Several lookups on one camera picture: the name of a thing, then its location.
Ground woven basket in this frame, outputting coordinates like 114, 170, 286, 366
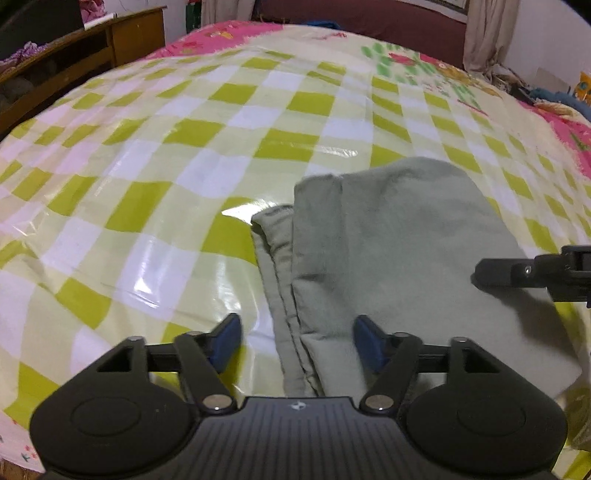
485, 65, 532, 94

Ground purple patterned cloth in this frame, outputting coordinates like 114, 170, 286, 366
0, 41, 43, 66

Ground wooden cabinet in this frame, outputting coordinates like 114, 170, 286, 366
0, 6, 167, 140

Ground blue cloth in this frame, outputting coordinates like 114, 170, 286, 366
527, 87, 591, 117

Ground grey-green pants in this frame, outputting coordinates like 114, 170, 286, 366
250, 157, 583, 400

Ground checkered printed blanket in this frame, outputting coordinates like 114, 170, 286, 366
0, 21, 591, 480

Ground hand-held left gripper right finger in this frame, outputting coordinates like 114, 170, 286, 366
353, 315, 505, 414

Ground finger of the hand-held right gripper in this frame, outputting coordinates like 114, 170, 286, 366
475, 244, 591, 306

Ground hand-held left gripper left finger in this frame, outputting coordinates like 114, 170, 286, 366
95, 313, 243, 414

